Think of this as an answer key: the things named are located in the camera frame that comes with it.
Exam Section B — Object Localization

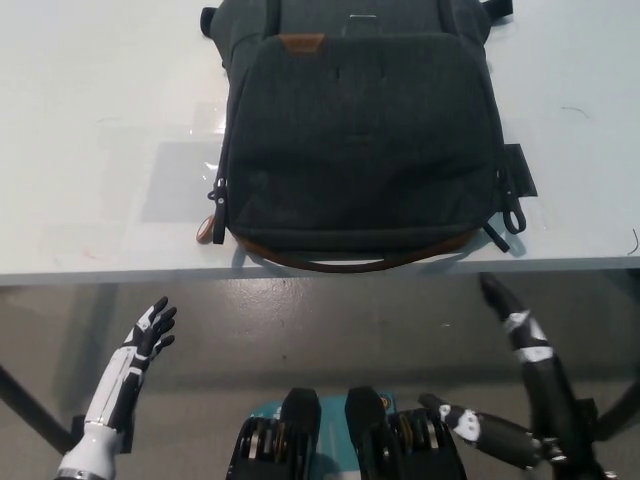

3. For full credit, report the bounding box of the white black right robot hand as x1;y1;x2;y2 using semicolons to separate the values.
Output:
417;272;585;469

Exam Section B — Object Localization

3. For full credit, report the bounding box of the dark grey canvas backpack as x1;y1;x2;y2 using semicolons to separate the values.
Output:
199;0;525;274

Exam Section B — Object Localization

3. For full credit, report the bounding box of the black teal robot torso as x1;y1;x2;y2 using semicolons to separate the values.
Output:
227;384;471;480

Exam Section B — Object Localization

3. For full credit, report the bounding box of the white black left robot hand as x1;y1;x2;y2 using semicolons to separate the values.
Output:
81;296;179;436

